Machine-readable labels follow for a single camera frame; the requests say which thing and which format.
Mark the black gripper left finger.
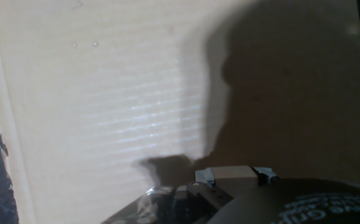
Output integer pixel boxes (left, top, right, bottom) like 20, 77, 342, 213
186, 167, 234, 212

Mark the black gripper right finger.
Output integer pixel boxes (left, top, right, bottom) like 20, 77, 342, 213
252, 167, 280, 186

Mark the brown cardboard sheet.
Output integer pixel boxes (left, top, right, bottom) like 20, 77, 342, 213
0, 0, 360, 224

